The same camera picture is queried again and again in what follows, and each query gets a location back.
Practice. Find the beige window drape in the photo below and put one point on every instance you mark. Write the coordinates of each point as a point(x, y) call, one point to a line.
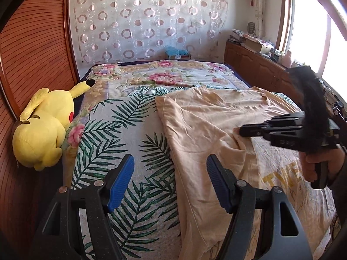
point(260, 5)

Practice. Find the white cardboard box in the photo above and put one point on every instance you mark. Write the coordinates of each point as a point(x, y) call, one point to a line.
point(256, 46)

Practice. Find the sheer curtain with circles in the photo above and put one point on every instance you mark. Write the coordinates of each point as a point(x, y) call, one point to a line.
point(146, 19)

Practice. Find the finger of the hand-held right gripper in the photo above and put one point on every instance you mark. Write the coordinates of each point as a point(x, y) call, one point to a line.
point(260, 130)
point(284, 118)

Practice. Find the wooden cabinet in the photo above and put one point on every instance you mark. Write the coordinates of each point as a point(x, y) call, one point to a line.
point(257, 65)

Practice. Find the wooden slatted headboard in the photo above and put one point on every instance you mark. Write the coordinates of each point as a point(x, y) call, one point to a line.
point(35, 46)

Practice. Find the beige t-shirt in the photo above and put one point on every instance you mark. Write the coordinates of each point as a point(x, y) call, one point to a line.
point(211, 119)

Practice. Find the palm leaf print sheet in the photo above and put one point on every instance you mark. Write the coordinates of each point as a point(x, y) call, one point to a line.
point(122, 130)

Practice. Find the window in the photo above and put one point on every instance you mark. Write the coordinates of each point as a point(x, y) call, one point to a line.
point(311, 24)

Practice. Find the yellow plush toy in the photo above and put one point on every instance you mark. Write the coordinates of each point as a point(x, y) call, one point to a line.
point(43, 130)

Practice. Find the floral blanket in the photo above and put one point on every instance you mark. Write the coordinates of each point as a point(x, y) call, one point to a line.
point(168, 73)

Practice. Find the grey oval fan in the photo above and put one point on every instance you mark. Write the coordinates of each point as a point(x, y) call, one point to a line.
point(251, 28)

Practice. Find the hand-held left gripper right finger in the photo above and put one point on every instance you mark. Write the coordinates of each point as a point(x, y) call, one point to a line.
point(218, 180)

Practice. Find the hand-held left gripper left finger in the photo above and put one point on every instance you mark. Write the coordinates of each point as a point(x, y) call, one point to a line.
point(120, 184)

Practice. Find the pink bottle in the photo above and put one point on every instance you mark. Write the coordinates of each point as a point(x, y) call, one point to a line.
point(287, 58)

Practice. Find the person's right hand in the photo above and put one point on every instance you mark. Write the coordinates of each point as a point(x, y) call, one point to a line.
point(314, 165)

